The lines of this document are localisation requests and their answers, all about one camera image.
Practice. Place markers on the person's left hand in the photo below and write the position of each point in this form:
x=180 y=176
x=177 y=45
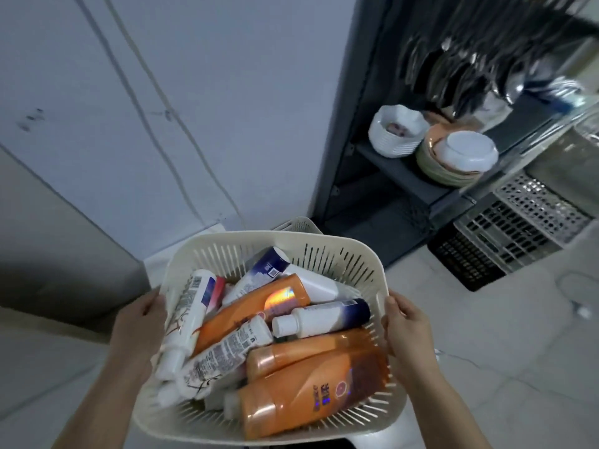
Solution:
x=138 y=336

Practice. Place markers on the person's right hand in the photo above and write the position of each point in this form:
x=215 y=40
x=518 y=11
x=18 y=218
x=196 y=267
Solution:
x=414 y=341

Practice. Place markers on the cream slotted plastic basket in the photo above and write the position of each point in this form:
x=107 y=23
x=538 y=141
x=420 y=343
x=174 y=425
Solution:
x=159 y=416

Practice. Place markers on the Dove bottle pink bottom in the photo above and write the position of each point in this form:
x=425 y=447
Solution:
x=216 y=292

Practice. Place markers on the Dove bottle blue bottom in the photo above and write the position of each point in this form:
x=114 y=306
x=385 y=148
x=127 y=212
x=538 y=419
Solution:
x=318 y=317
x=262 y=271

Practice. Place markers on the dark grey shelf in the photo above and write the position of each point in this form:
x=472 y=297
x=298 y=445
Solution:
x=398 y=177

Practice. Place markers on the person's right forearm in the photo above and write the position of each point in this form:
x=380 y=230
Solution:
x=444 y=416

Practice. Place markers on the person's left forearm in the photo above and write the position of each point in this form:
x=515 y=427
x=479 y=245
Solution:
x=98 y=416

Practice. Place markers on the small cream slotted basket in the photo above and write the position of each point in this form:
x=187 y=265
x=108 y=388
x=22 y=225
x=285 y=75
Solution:
x=299 y=224

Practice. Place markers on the white plastic box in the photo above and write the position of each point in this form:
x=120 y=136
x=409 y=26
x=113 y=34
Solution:
x=159 y=261

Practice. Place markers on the black perforated plastic crate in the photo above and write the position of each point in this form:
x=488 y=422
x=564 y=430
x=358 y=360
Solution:
x=463 y=261

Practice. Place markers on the stack of orange cream plates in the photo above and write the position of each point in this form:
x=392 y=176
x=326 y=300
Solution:
x=435 y=175

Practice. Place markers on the white ribbed scalloped bowl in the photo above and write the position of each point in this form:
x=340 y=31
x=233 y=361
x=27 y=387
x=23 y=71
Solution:
x=398 y=140

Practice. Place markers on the row of hanging steel ladles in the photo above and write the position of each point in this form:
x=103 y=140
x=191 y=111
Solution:
x=449 y=74

